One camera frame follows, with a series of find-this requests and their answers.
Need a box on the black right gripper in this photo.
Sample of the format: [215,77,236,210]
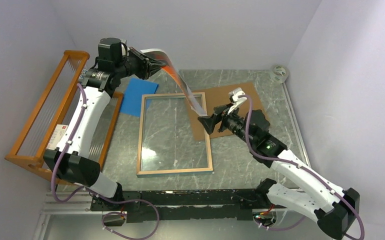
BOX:
[198,102,255,146]

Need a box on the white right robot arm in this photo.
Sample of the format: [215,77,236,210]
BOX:
[197,104,360,240]

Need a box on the aluminium extrusion table rail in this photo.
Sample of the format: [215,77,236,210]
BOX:
[33,188,313,240]

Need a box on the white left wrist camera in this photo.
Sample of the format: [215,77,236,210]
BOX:
[121,41,129,59]

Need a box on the white medicine box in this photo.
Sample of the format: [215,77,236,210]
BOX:
[46,124,68,150]

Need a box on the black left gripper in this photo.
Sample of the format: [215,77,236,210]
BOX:
[114,47,167,80]

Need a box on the hot air balloon photo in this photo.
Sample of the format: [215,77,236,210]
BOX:
[140,48,207,117]

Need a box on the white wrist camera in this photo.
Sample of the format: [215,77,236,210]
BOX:
[121,41,129,59]
[227,87,247,115]

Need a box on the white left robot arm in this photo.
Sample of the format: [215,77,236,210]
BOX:
[43,37,170,210]

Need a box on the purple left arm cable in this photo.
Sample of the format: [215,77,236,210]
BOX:
[50,82,160,240]

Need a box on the blue white round tin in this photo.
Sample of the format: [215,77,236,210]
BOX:
[77,68,88,84]

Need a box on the orange wooden rack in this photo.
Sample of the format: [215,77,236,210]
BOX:
[4,49,124,186]

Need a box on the brown cardboard backing board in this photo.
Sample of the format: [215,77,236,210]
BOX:
[185,81,270,142]

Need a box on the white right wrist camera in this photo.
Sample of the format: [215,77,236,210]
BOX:
[227,87,247,115]

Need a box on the clear tape roll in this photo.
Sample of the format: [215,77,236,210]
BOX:
[269,64,290,84]

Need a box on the blue wooden picture frame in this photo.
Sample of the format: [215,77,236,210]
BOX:
[136,93,213,177]

